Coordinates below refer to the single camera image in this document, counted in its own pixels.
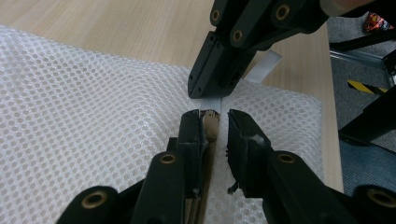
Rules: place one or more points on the orange patterned packet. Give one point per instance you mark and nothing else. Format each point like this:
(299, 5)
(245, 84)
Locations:
(377, 22)

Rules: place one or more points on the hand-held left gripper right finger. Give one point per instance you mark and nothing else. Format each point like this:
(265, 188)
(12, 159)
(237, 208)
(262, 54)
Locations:
(274, 180)

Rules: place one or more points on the black stand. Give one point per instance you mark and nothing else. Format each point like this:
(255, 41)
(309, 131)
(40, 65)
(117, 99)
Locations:
(370, 119)

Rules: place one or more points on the white mesh bag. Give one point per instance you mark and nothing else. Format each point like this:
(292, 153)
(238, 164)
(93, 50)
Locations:
(77, 109)

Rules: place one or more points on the metal floor rail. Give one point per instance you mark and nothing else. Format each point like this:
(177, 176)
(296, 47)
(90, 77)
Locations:
(358, 58)

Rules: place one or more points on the yellow black floor tape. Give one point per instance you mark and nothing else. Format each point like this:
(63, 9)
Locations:
(365, 87)

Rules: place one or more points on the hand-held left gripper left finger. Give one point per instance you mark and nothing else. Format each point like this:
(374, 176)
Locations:
(174, 174)

